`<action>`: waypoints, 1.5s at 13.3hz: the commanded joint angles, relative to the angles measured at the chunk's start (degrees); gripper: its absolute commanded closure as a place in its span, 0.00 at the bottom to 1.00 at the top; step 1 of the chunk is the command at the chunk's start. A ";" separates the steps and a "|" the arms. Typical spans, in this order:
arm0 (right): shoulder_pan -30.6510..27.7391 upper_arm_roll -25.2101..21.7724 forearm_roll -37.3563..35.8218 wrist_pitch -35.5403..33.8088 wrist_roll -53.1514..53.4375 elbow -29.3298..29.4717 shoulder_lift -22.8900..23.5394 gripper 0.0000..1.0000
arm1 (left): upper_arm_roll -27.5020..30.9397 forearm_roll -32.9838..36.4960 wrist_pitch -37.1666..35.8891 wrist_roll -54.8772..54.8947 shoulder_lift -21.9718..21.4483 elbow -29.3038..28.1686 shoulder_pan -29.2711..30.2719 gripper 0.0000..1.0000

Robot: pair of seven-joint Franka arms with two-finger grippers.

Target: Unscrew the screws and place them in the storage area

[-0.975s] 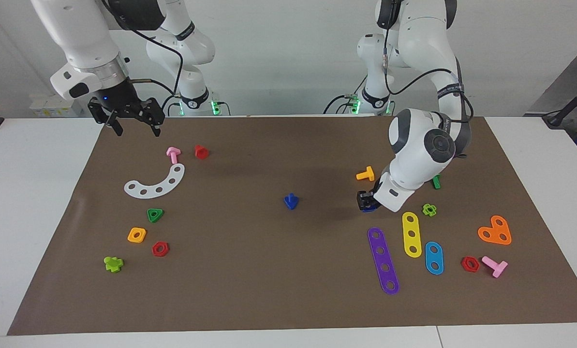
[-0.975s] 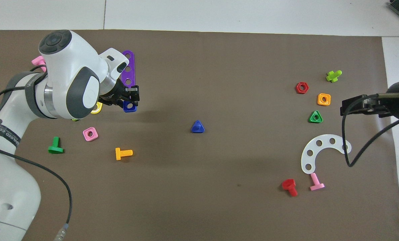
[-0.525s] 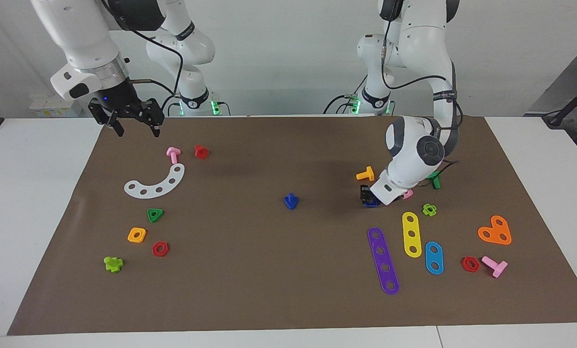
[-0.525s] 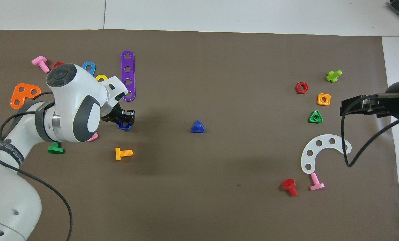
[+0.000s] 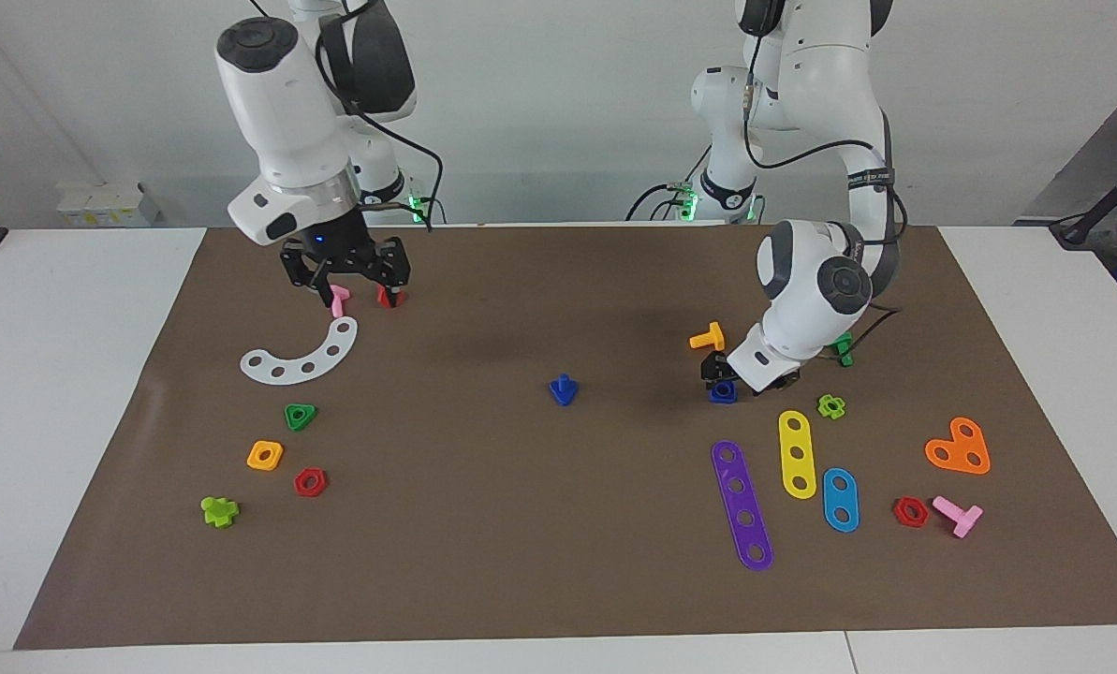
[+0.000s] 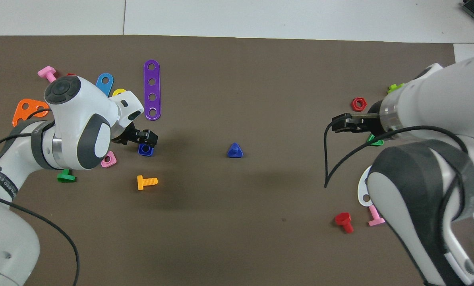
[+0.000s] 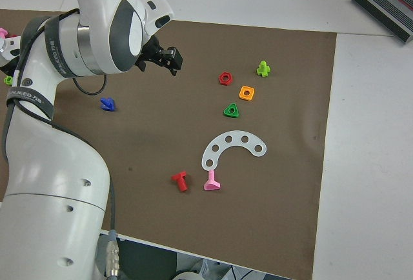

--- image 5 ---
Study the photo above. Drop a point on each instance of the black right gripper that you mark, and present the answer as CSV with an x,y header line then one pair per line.
x,y
343,253

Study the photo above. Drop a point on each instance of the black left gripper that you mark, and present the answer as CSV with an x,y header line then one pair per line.
x,y
715,363

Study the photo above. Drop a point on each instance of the blue square nut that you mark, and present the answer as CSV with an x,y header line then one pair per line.
x,y
723,394

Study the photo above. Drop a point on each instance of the blue triangle-head bolt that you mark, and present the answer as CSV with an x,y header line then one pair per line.
x,y
564,391

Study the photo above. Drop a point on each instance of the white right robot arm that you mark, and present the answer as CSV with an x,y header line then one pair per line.
x,y
277,112

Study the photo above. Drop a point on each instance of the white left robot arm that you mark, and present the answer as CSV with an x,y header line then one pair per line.
x,y
801,271

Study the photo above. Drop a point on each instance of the pink plastic bolt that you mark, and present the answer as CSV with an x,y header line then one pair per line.
x,y
339,301
959,514

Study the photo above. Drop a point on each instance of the orange plastic bolt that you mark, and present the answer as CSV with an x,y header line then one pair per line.
x,y
708,337

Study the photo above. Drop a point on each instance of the red plastic bolt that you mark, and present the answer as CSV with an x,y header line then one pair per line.
x,y
391,300

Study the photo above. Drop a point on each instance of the white curved perforated strip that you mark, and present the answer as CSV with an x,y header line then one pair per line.
x,y
319,360

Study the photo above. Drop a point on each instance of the yellow three-hole strip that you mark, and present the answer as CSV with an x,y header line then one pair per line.
x,y
798,454

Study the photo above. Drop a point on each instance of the lime green flower nut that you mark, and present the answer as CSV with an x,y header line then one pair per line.
x,y
831,406

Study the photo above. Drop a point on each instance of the dark green plastic bolt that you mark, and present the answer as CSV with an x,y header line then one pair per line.
x,y
843,350

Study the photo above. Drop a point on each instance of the green triangle nut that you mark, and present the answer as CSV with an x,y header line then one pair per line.
x,y
300,417

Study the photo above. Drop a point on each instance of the purple four-hole strip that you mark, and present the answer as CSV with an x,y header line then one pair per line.
x,y
742,505

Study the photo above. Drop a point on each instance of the blue two-hole strip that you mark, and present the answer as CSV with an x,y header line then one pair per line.
x,y
840,500

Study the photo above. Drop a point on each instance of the orange square nut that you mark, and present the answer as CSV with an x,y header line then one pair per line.
x,y
265,456

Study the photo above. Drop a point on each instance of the red hexagon nut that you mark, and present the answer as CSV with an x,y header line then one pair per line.
x,y
310,482
910,511

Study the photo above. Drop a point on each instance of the brown table mat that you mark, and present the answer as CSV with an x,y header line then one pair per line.
x,y
521,524

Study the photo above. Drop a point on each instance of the lime green cross bolt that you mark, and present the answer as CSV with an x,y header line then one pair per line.
x,y
220,511

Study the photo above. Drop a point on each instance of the orange heart-shaped plate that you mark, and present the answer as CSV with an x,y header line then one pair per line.
x,y
961,449

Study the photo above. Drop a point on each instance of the white power box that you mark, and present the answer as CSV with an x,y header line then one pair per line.
x,y
109,206

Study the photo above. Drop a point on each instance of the black stand leg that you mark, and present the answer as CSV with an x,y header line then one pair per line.
x,y
1106,201

